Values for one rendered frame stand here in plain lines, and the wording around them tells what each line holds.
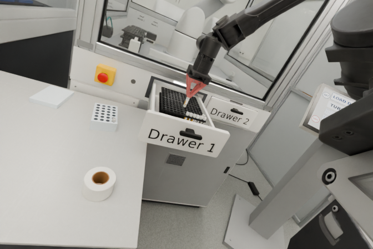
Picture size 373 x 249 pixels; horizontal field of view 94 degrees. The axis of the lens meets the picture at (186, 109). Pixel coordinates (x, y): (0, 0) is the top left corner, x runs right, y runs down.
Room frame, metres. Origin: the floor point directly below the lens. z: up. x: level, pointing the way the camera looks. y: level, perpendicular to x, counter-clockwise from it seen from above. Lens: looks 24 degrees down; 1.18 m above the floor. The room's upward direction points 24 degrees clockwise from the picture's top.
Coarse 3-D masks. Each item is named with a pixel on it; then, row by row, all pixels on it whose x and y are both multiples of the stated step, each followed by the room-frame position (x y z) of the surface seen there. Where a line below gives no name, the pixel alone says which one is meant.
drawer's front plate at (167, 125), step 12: (144, 120) 0.44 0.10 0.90; (156, 120) 0.46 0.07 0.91; (168, 120) 0.47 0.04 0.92; (180, 120) 0.48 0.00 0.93; (144, 132) 0.45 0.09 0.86; (156, 132) 0.46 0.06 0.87; (168, 132) 0.47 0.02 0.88; (204, 132) 0.51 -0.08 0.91; (216, 132) 0.52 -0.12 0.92; (228, 132) 0.55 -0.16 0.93; (156, 144) 0.46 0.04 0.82; (168, 144) 0.48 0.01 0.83; (180, 144) 0.49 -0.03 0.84; (204, 144) 0.51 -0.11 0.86; (216, 144) 0.53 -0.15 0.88; (216, 156) 0.54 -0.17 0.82
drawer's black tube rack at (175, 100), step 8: (160, 96) 0.72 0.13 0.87; (168, 96) 0.69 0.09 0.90; (176, 96) 0.73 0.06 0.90; (184, 96) 0.77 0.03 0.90; (192, 96) 0.81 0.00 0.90; (160, 104) 0.65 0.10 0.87; (168, 104) 0.61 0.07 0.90; (176, 104) 0.64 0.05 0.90; (192, 104) 0.72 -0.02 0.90; (160, 112) 0.59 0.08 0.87; (184, 112) 0.61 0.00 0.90; (192, 112) 0.64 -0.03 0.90; (200, 112) 0.67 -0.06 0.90
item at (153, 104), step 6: (156, 84) 0.79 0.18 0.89; (150, 90) 0.76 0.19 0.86; (156, 90) 0.79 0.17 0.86; (174, 90) 0.82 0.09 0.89; (150, 96) 0.67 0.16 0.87; (156, 96) 0.78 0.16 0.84; (198, 96) 0.87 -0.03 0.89; (150, 102) 0.62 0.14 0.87; (156, 102) 0.72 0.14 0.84; (198, 102) 0.83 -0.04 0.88; (150, 108) 0.55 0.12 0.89; (156, 108) 0.67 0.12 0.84; (204, 108) 0.75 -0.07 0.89; (204, 114) 0.71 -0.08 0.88; (210, 120) 0.65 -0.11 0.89
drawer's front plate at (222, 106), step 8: (208, 104) 0.85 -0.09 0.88; (216, 104) 0.86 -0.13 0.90; (224, 104) 0.87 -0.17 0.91; (232, 104) 0.88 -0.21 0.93; (208, 112) 0.85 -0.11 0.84; (224, 112) 0.88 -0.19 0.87; (232, 112) 0.89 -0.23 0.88; (248, 112) 0.92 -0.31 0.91; (256, 112) 0.93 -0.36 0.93; (224, 120) 0.89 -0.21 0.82; (232, 120) 0.90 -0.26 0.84; (240, 120) 0.91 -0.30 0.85
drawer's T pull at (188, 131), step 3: (186, 129) 0.48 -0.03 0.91; (189, 129) 0.48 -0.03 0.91; (192, 129) 0.49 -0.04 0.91; (180, 132) 0.45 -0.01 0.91; (183, 132) 0.45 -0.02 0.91; (186, 132) 0.46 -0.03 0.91; (189, 132) 0.47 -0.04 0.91; (192, 132) 0.47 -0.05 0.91; (180, 135) 0.45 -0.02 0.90; (183, 135) 0.45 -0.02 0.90; (186, 135) 0.45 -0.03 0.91; (189, 135) 0.45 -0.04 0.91; (192, 135) 0.46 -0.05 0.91; (195, 135) 0.46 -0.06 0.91; (198, 135) 0.47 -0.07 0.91; (192, 138) 0.46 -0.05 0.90; (195, 138) 0.46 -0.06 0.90; (198, 138) 0.46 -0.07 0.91; (201, 138) 0.47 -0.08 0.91
